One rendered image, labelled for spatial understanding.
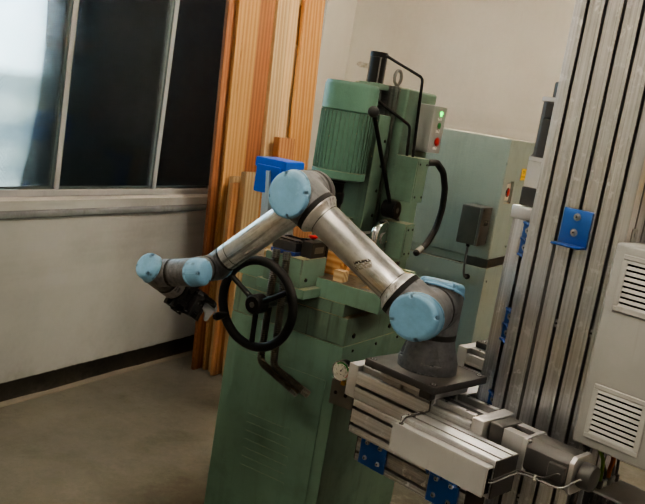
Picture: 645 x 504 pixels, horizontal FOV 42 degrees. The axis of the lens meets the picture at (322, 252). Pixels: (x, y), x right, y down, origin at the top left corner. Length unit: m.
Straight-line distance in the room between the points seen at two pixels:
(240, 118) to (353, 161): 1.67
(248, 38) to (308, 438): 2.24
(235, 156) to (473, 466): 2.69
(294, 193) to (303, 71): 2.77
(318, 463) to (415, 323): 0.91
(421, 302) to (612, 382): 0.46
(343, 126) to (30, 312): 1.68
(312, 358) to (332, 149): 0.66
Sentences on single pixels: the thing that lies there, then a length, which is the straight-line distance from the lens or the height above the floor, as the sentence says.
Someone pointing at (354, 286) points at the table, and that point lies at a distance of 2.53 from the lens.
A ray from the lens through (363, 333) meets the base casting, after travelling 2.65.
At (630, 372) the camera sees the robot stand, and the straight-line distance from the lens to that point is 1.96.
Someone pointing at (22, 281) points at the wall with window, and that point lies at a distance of 3.61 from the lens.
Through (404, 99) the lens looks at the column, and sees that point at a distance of 2.83.
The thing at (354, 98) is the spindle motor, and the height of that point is 1.46.
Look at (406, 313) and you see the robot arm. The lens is 1.91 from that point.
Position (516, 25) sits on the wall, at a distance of 5.04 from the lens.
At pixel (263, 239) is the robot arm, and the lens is 2.23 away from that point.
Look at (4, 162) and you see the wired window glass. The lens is 3.52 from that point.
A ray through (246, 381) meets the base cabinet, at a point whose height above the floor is 0.49.
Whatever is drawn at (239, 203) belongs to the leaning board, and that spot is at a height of 0.88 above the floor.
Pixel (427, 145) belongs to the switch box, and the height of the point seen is 1.34.
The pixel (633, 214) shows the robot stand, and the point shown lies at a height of 1.29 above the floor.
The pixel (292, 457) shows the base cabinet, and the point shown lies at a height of 0.31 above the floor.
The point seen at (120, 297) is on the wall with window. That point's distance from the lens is 4.05.
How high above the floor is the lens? 1.42
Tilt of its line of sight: 10 degrees down
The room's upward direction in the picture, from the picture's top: 9 degrees clockwise
